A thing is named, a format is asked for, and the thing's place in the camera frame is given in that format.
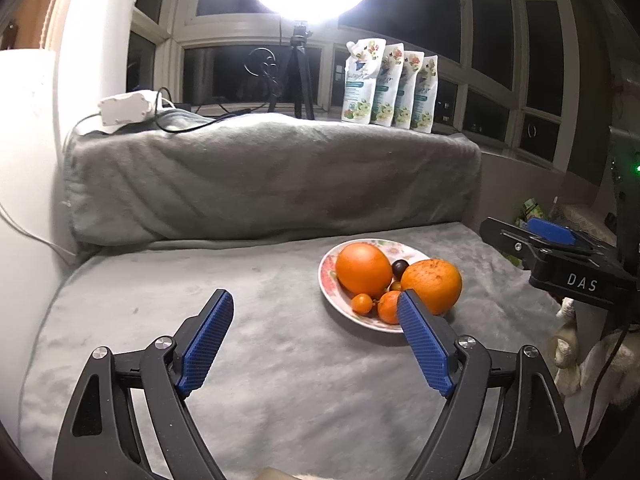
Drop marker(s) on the white floral plate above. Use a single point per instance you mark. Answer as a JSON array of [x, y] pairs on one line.
[[330, 285]]

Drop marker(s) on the green box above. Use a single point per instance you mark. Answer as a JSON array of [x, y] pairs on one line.
[[531, 210]]

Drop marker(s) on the grey fleece blanket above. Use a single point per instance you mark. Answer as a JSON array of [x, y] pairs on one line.
[[250, 185]]

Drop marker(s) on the person's right hand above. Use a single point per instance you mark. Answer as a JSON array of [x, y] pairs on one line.
[[567, 355]]

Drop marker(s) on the window frame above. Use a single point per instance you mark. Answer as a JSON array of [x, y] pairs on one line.
[[450, 75]]

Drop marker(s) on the white green refill pouch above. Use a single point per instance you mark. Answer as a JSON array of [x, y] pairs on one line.
[[361, 90], [390, 95], [427, 102], [409, 100]]

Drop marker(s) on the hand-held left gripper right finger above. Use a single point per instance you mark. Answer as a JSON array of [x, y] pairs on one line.
[[422, 340]]

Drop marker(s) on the black tripod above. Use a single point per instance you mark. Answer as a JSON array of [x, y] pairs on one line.
[[300, 70]]

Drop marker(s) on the rough mandarin orange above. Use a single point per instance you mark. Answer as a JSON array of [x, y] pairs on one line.
[[431, 286]]

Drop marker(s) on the large smooth orange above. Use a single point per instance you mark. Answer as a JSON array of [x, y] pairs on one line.
[[363, 270]]

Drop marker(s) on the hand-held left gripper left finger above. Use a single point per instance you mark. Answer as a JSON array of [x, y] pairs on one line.
[[207, 340]]

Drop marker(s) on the small orange kumquat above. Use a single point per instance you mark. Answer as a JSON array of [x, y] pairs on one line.
[[388, 308]]

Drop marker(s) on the white cabinet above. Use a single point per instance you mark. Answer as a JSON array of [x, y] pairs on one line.
[[30, 135]]

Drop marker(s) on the white power strip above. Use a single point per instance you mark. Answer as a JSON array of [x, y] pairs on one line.
[[127, 107]]

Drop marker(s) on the dark grape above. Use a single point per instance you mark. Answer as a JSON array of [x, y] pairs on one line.
[[399, 268]]

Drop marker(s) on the orange cherry tomato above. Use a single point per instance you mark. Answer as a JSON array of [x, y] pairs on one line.
[[361, 304]]

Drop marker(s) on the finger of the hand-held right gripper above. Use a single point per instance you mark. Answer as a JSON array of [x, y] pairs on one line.
[[550, 230], [505, 237]]

